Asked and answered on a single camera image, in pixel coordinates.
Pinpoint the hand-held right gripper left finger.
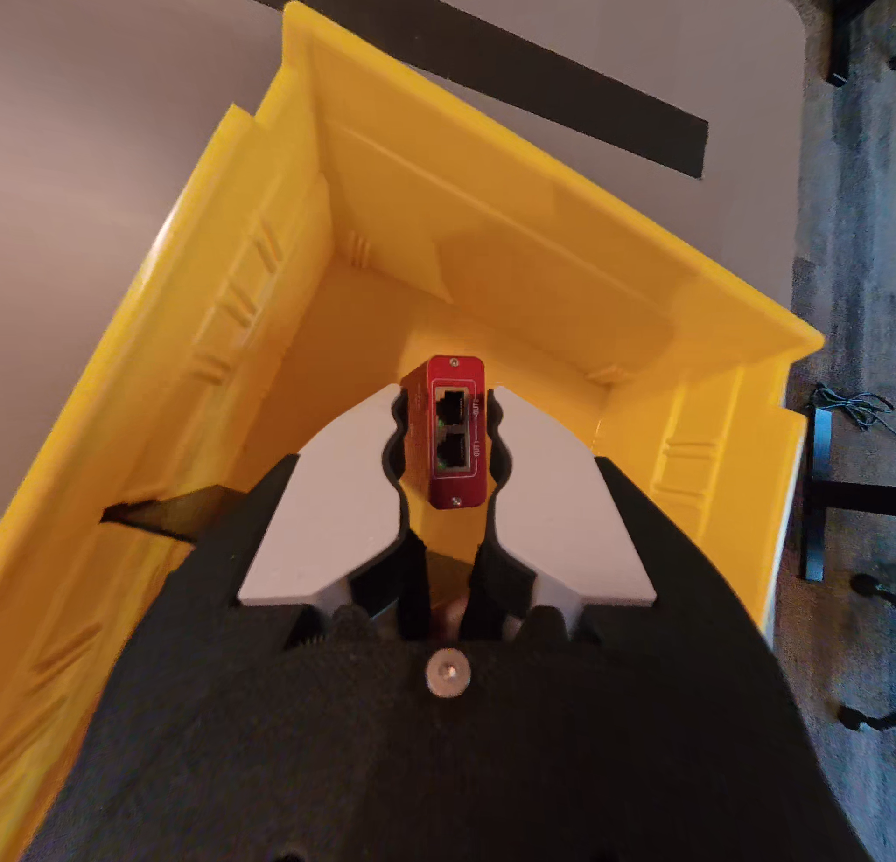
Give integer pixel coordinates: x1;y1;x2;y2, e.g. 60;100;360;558
238;384;429;635

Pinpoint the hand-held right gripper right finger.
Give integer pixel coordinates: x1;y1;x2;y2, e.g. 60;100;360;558
468;385;658;639

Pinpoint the red metal port adapter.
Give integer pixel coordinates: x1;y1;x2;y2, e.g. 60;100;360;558
400;356;489;510

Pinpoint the yellow plastic bin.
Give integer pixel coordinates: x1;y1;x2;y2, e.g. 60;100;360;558
0;0;826;862

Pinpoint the black table leg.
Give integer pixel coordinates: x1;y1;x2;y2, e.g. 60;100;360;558
801;407;896;583

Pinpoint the black tape strip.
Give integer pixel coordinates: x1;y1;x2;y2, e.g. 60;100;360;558
171;0;709;179

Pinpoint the grey floor cable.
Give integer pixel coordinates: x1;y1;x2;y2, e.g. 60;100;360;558
812;382;896;432

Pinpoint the black furniture frame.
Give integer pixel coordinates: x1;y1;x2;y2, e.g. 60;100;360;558
826;0;896;88

